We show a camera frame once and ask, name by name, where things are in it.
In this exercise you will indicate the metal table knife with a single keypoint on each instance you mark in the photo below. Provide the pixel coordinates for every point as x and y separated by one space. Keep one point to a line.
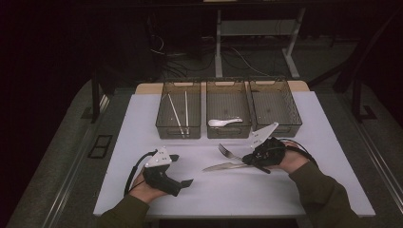
218 167

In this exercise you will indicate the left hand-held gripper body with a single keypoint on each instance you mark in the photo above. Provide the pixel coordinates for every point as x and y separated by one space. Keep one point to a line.
160 179

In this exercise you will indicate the white ceramic spoon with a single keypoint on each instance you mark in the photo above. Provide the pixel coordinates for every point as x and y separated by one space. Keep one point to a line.
217 123

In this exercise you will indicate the clear brown plastic bin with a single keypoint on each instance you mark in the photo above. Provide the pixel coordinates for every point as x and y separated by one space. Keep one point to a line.
164 120
228 101
274 104

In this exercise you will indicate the metal fork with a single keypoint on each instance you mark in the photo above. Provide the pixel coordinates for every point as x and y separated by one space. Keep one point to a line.
225 151

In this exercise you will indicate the metal floor rail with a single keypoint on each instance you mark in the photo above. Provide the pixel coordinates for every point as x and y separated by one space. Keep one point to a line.
380 161
72 171

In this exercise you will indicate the white table mat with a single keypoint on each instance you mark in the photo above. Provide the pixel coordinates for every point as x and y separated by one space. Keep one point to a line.
221 196

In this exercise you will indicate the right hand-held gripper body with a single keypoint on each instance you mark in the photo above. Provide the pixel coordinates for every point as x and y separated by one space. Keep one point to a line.
267 152

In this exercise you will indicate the person's left hand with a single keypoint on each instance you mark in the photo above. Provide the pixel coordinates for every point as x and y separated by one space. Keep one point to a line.
142 191

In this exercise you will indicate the white metal desk frame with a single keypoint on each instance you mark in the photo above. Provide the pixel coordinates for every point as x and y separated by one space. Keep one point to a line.
218 63

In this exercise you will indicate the black metal stand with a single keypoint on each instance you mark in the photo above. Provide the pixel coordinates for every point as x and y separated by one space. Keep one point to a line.
357 101

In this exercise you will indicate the person's right hand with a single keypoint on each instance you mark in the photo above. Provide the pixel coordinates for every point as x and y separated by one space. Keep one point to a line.
294 160

